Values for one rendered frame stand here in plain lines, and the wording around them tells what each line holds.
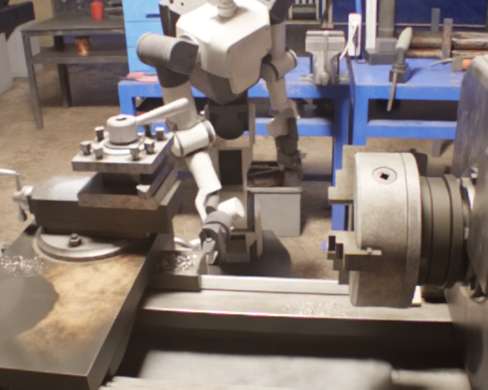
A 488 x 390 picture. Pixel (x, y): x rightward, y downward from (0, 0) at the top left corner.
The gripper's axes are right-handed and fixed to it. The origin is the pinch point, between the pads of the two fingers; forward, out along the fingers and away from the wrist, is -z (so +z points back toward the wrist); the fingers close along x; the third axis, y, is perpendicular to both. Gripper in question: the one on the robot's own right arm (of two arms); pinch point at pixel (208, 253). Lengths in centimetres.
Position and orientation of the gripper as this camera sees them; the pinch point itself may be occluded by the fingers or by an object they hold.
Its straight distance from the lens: 165.3
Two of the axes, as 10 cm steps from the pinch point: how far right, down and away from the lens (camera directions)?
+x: -1.6, -9.0, -4.1
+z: 1.1, -4.3, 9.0
